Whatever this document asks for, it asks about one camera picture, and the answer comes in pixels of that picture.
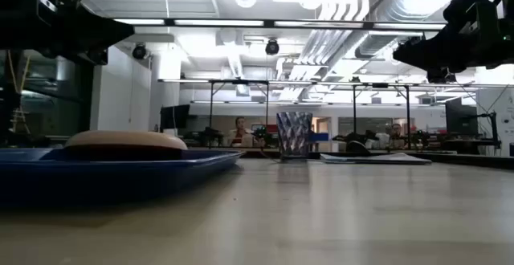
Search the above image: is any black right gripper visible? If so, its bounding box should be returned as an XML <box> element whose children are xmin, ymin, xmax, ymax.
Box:
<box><xmin>392</xmin><ymin>26</ymin><xmax>514</xmax><ymax>72</ymax></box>

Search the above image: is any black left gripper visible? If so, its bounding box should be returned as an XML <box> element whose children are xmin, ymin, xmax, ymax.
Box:
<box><xmin>0</xmin><ymin>10</ymin><xmax>136</xmax><ymax>59</ymax></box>

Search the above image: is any orange round plate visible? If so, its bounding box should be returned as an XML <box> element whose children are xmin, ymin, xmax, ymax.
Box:
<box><xmin>63</xmin><ymin>130</ymin><xmax>189</xmax><ymax>161</ymax></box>

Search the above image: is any blue faceted cup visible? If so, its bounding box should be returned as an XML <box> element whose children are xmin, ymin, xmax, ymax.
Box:
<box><xmin>275</xmin><ymin>111</ymin><xmax>314</xmax><ymax>161</ymax></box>

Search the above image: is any blue plastic tray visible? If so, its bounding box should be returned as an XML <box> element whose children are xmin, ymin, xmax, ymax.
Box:
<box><xmin>0</xmin><ymin>147</ymin><xmax>246</xmax><ymax>202</ymax></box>

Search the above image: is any black computer monitor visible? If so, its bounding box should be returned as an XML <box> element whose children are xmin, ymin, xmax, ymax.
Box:
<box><xmin>159</xmin><ymin>104</ymin><xmax>191</xmax><ymax>133</ymax></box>
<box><xmin>444</xmin><ymin>97</ymin><xmax>479</xmax><ymax>137</ymax></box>

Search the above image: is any person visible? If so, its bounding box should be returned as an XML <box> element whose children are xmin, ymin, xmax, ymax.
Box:
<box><xmin>388</xmin><ymin>122</ymin><xmax>405</xmax><ymax>142</ymax></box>
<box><xmin>229</xmin><ymin>116</ymin><xmax>259</xmax><ymax>149</ymax></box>

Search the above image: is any teal and black book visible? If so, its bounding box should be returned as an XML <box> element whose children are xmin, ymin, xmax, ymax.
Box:
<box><xmin>319</xmin><ymin>151</ymin><xmax>433</xmax><ymax>166</ymax></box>

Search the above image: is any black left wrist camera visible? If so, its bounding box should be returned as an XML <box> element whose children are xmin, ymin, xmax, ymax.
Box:
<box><xmin>75</xmin><ymin>47</ymin><xmax>109</xmax><ymax>66</ymax></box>

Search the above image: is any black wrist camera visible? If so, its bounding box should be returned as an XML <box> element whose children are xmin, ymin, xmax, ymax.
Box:
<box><xmin>75</xmin><ymin>47</ymin><xmax>109</xmax><ymax>66</ymax></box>
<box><xmin>425</xmin><ymin>67</ymin><xmax>458</xmax><ymax>84</ymax></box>

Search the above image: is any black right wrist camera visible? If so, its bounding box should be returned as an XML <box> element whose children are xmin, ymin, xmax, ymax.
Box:
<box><xmin>425</xmin><ymin>67</ymin><xmax>458</xmax><ymax>84</ymax></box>

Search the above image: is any black round ceiling camera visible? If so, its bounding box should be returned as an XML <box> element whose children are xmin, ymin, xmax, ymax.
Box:
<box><xmin>132</xmin><ymin>43</ymin><xmax>148</xmax><ymax>61</ymax></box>
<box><xmin>264</xmin><ymin>38</ymin><xmax>280</xmax><ymax>56</ymax></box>

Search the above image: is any black background rig frame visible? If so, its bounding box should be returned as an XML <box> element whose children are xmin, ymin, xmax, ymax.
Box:
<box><xmin>351</xmin><ymin>82</ymin><xmax>411</xmax><ymax>150</ymax></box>
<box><xmin>207</xmin><ymin>79</ymin><xmax>271</xmax><ymax>149</ymax></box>

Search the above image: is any black aluminium rig frame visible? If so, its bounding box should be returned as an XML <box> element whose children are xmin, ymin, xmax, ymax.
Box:
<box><xmin>113</xmin><ymin>17</ymin><xmax>448</xmax><ymax>32</ymax></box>

